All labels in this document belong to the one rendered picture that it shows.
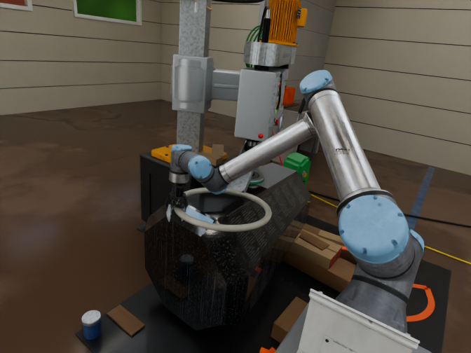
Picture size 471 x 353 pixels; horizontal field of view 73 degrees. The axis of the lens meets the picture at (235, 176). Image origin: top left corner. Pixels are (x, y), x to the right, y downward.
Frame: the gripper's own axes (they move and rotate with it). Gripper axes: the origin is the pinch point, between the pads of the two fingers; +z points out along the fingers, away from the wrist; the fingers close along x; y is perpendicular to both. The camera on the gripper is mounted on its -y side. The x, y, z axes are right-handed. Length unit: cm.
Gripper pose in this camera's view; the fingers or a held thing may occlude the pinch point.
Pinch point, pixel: (175, 218)
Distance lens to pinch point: 156.8
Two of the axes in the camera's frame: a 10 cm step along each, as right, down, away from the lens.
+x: 9.5, 0.3, 3.2
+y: 2.9, 3.3, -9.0
